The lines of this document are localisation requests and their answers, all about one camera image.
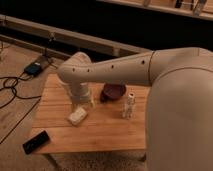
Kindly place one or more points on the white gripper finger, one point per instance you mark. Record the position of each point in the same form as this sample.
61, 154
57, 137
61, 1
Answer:
74, 106
92, 103

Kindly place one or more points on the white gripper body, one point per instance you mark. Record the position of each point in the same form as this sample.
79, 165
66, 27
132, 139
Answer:
79, 92

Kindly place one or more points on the wooden table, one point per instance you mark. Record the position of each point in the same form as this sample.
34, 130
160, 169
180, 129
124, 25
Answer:
104, 129

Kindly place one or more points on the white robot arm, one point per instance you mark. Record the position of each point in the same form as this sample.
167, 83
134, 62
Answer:
179, 108

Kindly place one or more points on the long wooden bench rail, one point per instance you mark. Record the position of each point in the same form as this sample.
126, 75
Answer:
79, 40

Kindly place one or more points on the dark red bowl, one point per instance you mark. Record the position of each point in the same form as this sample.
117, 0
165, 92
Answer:
111, 92

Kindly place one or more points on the black remote control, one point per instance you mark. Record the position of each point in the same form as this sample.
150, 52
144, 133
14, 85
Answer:
36, 142

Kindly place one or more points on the white rectangular sponge block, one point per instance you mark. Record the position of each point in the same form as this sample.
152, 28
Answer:
77, 116

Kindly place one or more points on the clear plastic bottle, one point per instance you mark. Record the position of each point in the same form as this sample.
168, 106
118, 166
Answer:
129, 106

